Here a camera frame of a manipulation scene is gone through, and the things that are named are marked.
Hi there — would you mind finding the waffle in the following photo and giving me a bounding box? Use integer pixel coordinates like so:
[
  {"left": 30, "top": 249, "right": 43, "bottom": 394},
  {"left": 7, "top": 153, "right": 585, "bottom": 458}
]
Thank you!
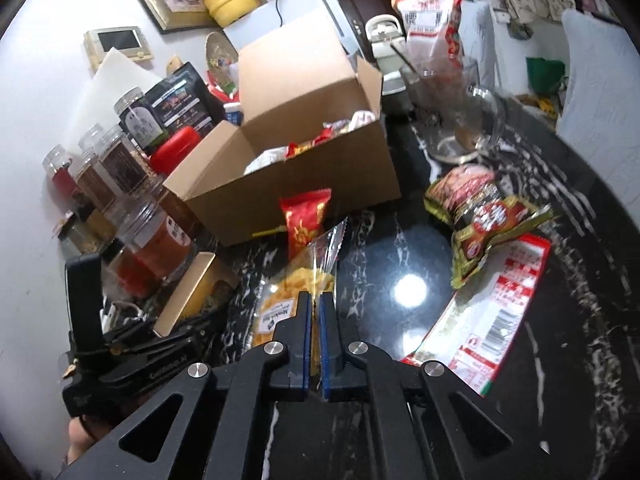
[{"left": 245, "top": 220, "right": 347, "bottom": 350}]

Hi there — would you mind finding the gold chocolate box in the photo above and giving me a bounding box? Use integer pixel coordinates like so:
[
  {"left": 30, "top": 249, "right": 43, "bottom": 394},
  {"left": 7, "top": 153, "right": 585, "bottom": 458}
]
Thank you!
[{"left": 153, "top": 252, "right": 239, "bottom": 337}]

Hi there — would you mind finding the small red candy packet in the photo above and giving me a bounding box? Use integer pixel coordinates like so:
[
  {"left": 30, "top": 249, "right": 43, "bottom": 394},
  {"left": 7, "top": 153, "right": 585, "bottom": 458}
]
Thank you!
[{"left": 279, "top": 188, "right": 332, "bottom": 261}]

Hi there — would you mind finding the long red white packet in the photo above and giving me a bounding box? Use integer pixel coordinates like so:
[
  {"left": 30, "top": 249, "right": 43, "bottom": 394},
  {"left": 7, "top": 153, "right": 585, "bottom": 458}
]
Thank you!
[{"left": 402, "top": 233, "right": 551, "bottom": 396}]

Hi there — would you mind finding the white patterned bread packet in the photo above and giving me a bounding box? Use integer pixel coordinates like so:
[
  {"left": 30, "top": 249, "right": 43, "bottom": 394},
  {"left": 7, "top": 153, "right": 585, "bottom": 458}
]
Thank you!
[{"left": 244, "top": 146, "right": 288, "bottom": 176}]

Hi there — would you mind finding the red gold snack packet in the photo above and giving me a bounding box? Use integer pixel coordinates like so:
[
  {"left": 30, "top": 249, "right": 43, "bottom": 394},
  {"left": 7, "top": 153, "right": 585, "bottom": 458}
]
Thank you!
[{"left": 285, "top": 128, "right": 334, "bottom": 159}]

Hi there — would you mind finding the brown gold snack packet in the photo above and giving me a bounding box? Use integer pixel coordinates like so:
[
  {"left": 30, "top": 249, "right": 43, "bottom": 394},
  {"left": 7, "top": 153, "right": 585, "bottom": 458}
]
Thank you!
[{"left": 423, "top": 164, "right": 553, "bottom": 289}]

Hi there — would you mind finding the pink cone snack packet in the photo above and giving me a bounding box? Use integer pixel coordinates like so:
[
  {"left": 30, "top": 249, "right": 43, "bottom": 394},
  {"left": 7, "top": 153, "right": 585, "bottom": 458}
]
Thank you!
[{"left": 346, "top": 110, "right": 376, "bottom": 132}]

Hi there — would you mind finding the person's left hand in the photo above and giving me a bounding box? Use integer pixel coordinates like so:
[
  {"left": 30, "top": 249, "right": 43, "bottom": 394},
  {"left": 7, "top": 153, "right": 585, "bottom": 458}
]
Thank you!
[{"left": 66, "top": 416, "right": 113, "bottom": 465}]

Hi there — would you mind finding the yellow green lollipop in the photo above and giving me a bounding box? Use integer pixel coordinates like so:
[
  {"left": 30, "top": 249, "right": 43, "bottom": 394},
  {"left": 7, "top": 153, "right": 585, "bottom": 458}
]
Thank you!
[{"left": 252, "top": 224, "right": 288, "bottom": 238}]

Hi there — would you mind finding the brown label spice jar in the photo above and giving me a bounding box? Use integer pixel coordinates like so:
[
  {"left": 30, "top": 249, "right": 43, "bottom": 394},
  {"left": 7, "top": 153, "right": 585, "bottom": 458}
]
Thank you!
[{"left": 94, "top": 126, "right": 149, "bottom": 194}]

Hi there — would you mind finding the red label spice jar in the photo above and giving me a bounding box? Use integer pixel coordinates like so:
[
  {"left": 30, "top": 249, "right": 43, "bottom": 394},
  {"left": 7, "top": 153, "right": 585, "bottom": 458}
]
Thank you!
[{"left": 42, "top": 144, "right": 81, "bottom": 200}]

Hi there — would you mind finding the open cardboard box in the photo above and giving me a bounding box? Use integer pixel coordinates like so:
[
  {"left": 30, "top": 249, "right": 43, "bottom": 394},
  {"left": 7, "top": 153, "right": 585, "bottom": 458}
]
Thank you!
[{"left": 164, "top": 25, "right": 400, "bottom": 246}]

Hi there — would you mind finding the red canister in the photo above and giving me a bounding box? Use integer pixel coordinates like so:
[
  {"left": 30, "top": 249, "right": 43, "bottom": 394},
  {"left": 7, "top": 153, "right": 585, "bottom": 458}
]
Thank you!
[{"left": 149, "top": 126, "right": 202, "bottom": 176}]

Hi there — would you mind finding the blue white tube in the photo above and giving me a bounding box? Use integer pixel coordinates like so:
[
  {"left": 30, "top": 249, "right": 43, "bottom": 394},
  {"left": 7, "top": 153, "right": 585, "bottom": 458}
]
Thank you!
[{"left": 224, "top": 102, "right": 244, "bottom": 126}]

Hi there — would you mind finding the mulberry jar dark label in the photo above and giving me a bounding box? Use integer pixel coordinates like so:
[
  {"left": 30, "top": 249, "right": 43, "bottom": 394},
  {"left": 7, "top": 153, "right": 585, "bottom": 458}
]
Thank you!
[{"left": 114, "top": 87, "right": 169, "bottom": 156}]

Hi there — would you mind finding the black stand-up pouch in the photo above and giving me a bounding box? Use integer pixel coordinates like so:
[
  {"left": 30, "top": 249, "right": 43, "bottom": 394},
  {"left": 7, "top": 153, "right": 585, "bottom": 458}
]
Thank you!
[{"left": 145, "top": 63, "right": 226, "bottom": 138}]

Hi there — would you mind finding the glass mug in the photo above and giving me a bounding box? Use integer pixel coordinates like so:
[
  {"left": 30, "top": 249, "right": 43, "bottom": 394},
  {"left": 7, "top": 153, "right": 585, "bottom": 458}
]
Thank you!
[{"left": 400, "top": 56, "right": 506, "bottom": 165}]

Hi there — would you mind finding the woven round fan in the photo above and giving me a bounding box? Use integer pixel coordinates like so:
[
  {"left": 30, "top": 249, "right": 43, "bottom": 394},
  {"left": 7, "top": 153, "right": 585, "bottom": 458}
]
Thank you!
[{"left": 205, "top": 30, "right": 239, "bottom": 88}]

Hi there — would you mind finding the white kettle bottle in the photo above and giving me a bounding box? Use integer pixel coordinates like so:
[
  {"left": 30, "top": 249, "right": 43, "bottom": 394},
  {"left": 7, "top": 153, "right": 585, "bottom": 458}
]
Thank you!
[{"left": 364, "top": 14, "right": 405, "bottom": 75}]

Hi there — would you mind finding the white mini fridge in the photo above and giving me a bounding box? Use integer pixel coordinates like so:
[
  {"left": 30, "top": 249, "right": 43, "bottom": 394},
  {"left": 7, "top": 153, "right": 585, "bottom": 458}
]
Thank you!
[{"left": 224, "top": 0, "right": 362, "bottom": 56}]

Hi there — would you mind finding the large cashew nut bag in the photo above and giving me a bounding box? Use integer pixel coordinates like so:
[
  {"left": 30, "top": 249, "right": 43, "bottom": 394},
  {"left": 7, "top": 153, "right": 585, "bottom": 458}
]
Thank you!
[{"left": 390, "top": 0, "right": 463, "bottom": 67}]

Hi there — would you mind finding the light blue chair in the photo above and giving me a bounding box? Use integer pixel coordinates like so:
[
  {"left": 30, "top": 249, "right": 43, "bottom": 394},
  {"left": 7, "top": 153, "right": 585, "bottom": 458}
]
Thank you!
[{"left": 558, "top": 10, "right": 639, "bottom": 207}]

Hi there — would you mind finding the wall intercom panel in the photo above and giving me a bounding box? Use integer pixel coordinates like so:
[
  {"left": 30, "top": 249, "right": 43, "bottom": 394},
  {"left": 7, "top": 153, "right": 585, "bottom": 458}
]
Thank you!
[{"left": 84, "top": 26, "right": 153, "bottom": 73}]

